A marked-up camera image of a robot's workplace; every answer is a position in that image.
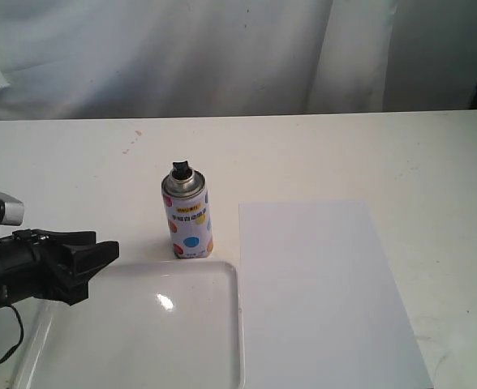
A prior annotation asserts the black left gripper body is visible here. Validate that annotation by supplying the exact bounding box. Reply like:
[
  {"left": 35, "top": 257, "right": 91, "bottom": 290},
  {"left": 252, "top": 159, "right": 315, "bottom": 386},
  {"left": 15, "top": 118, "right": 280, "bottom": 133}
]
[{"left": 0, "top": 229, "right": 88, "bottom": 305}]

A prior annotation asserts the white polka-dot spray can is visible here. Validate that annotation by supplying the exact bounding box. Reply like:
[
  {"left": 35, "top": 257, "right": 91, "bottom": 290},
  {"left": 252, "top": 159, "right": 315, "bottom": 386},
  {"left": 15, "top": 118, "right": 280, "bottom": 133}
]
[{"left": 161, "top": 160, "right": 213, "bottom": 259}]

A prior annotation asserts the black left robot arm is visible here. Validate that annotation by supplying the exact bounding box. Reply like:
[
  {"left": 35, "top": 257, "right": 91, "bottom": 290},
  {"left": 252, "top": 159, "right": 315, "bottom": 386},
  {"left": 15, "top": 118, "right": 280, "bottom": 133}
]
[{"left": 0, "top": 229, "right": 120, "bottom": 308}]

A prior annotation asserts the white square plastic tray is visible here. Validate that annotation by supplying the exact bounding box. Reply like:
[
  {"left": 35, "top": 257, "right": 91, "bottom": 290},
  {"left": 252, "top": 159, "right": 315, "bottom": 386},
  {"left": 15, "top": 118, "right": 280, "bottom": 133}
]
[{"left": 13, "top": 259, "right": 244, "bottom": 388}]

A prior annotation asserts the white backdrop cloth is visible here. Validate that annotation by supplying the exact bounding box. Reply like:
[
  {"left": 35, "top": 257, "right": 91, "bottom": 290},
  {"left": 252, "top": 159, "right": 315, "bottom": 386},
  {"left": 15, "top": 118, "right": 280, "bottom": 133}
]
[{"left": 0, "top": 1, "right": 477, "bottom": 120}]

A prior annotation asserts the white paper sheet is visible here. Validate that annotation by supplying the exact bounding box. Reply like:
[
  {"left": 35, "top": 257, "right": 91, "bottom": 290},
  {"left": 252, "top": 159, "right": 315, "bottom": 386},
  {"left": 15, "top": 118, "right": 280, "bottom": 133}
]
[{"left": 239, "top": 200, "right": 432, "bottom": 388}]

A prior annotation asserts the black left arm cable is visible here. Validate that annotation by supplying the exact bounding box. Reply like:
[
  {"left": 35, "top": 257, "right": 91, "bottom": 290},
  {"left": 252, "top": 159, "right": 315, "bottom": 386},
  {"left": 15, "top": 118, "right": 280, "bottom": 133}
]
[{"left": 0, "top": 301, "right": 24, "bottom": 365}]

